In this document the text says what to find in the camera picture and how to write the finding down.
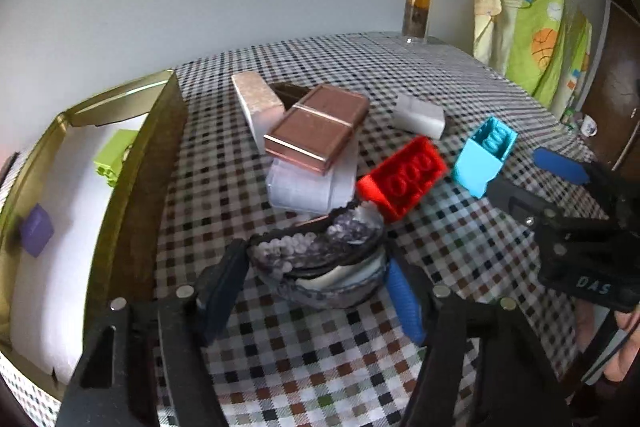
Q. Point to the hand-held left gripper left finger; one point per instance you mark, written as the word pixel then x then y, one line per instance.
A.
pixel 224 289

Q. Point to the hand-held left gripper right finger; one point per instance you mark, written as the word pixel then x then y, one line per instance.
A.
pixel 406 304

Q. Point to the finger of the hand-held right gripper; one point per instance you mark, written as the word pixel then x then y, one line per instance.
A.
pixel 515 199
pixel 557 164

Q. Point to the light blue toy brick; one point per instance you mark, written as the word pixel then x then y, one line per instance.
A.
pixel 482 162

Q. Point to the grey beaded ornament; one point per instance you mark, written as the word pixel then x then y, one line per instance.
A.
pixel 320 259

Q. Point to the red toy brick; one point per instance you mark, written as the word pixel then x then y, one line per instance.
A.
pixel 402 179

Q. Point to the clear plastic case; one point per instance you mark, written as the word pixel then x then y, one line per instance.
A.
pixel 305 192

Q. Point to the gold tin box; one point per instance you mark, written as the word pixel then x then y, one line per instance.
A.
pixel 125 187

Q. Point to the rose gold metal box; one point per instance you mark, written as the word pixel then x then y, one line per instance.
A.
pixel 315 127

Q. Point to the orange patterned long box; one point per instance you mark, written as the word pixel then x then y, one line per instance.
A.
pixel 255 104

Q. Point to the person's right hand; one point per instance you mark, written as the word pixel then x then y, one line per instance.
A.
pixel 620 347

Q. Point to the white mug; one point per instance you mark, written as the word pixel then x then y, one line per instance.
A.
pixel 590 125

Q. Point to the checkered tablecloth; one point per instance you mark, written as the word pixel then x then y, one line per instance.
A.
pixel 320 357

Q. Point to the brown wooden cabinet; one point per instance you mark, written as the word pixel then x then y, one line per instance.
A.
pixel 617 82

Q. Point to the small white box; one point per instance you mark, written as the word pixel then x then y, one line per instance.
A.
pixel 417 115

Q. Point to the green yellow printed cloth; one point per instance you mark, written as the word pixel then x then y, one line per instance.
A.
pixel 530 32

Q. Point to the white tin liner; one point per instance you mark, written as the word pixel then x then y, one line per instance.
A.
pixel 55 257

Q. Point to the lime green toy block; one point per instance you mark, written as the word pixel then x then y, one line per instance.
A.
pixel 114 154

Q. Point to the purple toy block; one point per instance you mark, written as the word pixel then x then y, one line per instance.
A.
pixel 36 230

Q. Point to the brown plastic comb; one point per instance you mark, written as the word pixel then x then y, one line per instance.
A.
pixel 290 93

